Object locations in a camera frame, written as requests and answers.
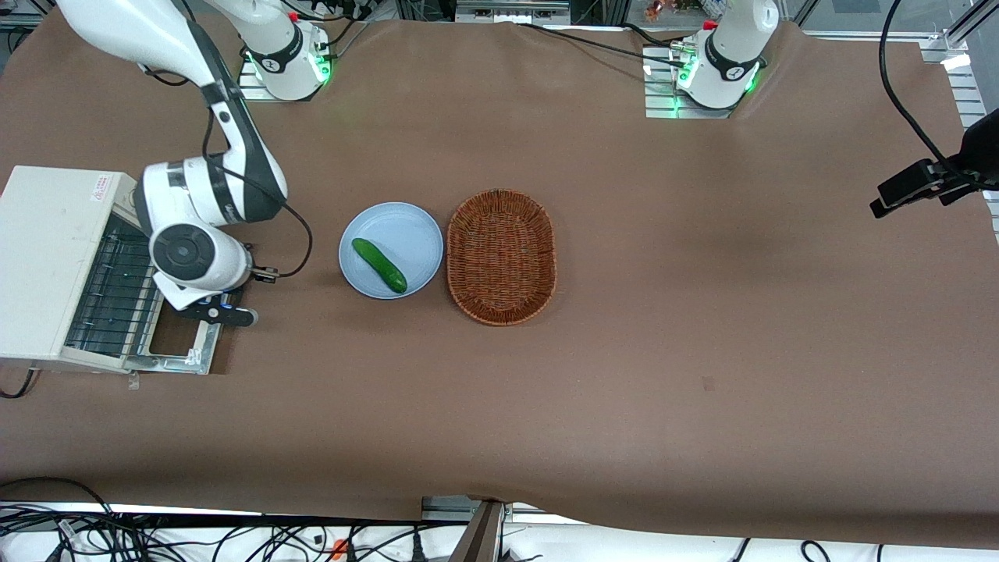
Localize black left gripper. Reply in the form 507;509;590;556
932;109;999;206

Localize glass oven door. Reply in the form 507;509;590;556
124;289;228;376

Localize white toaster oven body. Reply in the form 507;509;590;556
0;164;169;375

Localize green cucumber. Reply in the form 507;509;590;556
350;237;410;296

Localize light blue round plate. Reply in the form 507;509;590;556
338;201;445;301

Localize brown wicker oval basket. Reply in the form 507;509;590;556
446;187;558;328

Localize brown table cover sheet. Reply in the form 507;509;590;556
0;6;999;549

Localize aluminium frame rail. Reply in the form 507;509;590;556
916;22;999;237

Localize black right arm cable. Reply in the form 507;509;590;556
139;66;315;281

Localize metal wire oven rack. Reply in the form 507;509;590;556
64;214;165;359

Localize black left wrist camera cable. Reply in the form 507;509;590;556
879;0;970;177

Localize aluminium arm base plate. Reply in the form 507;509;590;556
642;44;743;121
233;52;333;104

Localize black oven power cord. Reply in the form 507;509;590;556
0;366;39;401

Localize metal frame rail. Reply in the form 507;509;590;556
454;0;573;25

